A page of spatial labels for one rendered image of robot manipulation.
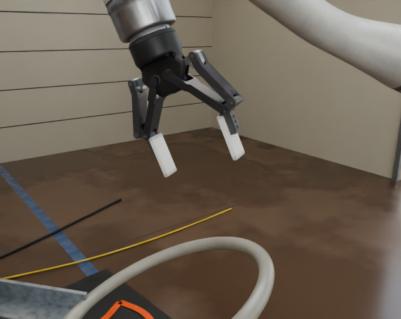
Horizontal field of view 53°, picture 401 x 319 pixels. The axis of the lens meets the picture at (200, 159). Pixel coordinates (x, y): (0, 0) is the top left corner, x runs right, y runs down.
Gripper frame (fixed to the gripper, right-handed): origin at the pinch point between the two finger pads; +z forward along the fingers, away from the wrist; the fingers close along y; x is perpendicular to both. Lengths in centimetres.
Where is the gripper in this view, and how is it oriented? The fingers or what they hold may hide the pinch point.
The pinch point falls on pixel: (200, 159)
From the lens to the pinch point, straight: 63.8
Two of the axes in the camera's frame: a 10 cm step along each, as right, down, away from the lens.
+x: -4.9, 3.5, -8.0
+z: 3.7, 9.1, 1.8
